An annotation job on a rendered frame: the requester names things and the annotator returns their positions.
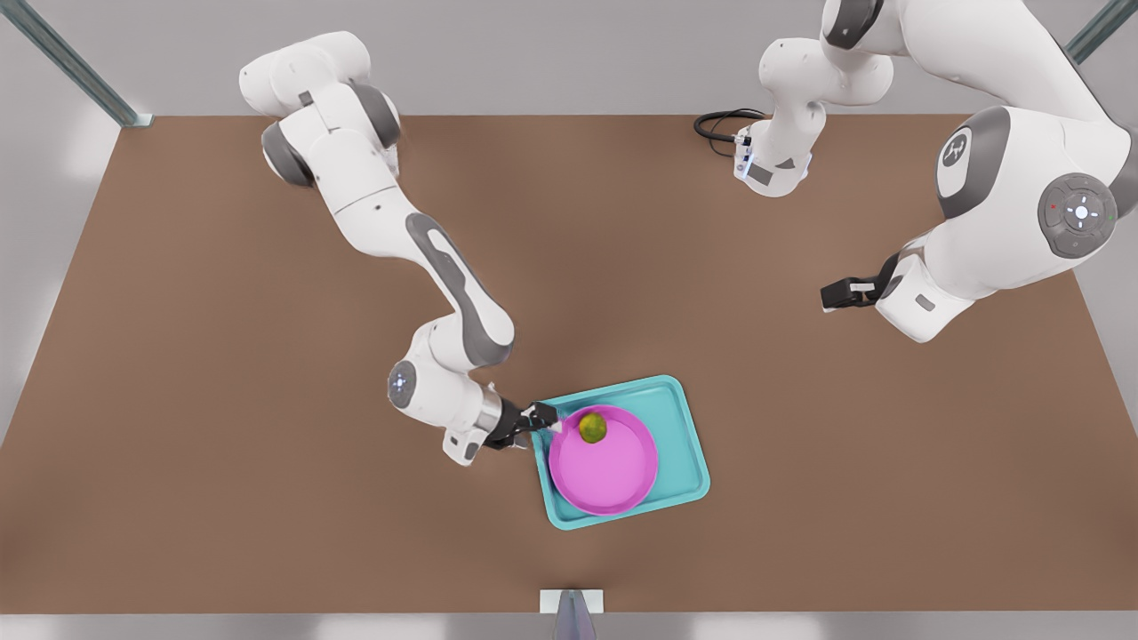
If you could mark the green-yellow orange fruit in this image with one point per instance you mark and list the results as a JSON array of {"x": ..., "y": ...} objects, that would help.
[{"x": 593, "y": 428}]

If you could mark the pink round plate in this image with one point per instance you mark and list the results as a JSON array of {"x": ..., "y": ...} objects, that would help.
[{"x": 603, "y": 460}]

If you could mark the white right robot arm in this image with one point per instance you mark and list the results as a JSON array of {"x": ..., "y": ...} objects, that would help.
[{"x": 373, "y": 204}]

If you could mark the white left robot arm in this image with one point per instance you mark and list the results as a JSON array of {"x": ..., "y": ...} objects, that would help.
[{"x": 1013, "y": 178}]

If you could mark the teal rectangular tray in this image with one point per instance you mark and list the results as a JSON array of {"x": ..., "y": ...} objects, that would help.
[{"x": 689, "y": 444}]

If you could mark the silver frame post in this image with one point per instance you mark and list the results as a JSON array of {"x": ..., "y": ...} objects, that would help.
[
  {"x": 1101, "y": 27},
  {"x": 71, "y": 62},
  {"x": 573, "y": 613}
]

